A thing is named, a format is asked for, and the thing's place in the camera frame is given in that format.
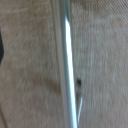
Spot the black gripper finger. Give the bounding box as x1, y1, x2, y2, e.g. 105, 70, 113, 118
0, 30, 5, 65

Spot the woven beige screen panel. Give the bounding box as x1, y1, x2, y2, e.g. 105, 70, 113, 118
0, 0, 128, 128

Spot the metal screen frame pole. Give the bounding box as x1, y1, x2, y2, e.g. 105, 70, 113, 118
51, 0, 83, 128

